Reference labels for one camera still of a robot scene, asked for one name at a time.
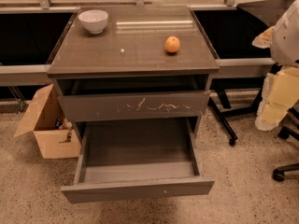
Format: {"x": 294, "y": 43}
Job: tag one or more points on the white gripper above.
{"x": 286, "y": 42}

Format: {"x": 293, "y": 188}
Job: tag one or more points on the orange fruit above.
{"x": 172, "y": 44}

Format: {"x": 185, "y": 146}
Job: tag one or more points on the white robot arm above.
{"x": 285, "y": 41}

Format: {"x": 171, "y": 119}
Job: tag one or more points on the grey drawer cabinet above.
{"x": 129, "y": 56}

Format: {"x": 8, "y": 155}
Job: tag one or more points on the closed scratched grey drawer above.
{"x": 154, "y": 105}

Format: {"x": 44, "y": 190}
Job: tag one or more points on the open grey middle drawer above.
{"x": 137, "y": 159}

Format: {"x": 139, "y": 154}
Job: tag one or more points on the white ceramic bowl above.
{"x": 94, "y": 21}

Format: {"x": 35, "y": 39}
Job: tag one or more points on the open cardboard box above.
{"x": 45, "y": 119}

